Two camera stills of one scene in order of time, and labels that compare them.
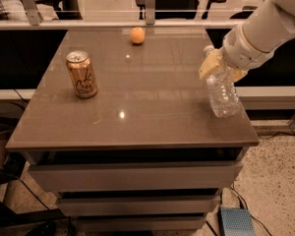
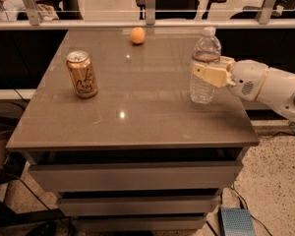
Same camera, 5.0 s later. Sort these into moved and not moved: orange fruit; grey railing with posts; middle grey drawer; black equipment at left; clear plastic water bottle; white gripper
Moved: white gripper; clear plastic water bottle
Not moved: black equipment at left; middle grey drawer; grey railing with posts; orange fruit
